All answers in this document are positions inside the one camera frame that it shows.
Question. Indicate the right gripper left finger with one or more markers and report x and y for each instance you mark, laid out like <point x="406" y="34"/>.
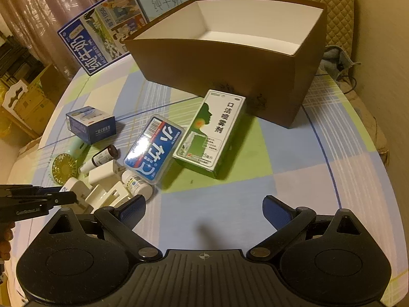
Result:
<point x="119" y="224"/>

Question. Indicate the small blue carton box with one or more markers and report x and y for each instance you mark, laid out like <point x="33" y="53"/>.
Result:
<point x="91" y="125"/>

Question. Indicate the dark blue milk carton box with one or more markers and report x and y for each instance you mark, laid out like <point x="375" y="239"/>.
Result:
<point x="96" y="37"/>

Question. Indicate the cardboard boxes on floor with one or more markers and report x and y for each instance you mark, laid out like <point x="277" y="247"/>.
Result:
<point x="31" y="88"/>

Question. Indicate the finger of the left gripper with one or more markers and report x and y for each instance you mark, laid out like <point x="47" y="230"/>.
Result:
<point x="19" y="197"/>

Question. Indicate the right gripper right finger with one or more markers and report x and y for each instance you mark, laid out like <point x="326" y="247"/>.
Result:
<point x="290" y="223"/>

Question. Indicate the green white spray medicine box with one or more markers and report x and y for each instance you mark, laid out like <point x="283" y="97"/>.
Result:
<point x="209" y="135"/>

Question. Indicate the white pill bottle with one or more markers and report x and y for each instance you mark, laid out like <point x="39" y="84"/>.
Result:
<point x="135" y="185"/>

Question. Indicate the blue Japanese tablet case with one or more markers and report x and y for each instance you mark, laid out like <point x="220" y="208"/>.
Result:
<point x="152" y="152"/>

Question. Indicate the person's left hand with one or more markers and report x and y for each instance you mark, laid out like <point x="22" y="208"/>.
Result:
<point x="6" y="235"/>

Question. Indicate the brown cardboard storage box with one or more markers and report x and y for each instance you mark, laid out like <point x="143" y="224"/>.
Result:
<point x="265" y="50"/>

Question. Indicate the pink curtain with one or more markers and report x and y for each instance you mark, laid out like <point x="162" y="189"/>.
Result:
<point x="35" y="24"/>

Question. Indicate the brown glass spray bottle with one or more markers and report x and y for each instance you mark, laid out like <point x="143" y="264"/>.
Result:
<point x="103" y="156"/>

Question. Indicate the green handheld mini fan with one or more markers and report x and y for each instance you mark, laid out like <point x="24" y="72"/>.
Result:
<point x="65" y="165"/>

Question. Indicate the white charger plug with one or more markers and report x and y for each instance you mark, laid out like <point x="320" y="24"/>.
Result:
<point x="104" y="188"/>

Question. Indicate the grey cloth on chair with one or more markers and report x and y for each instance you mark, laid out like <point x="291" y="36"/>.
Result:
<point x="336" y="62"/>

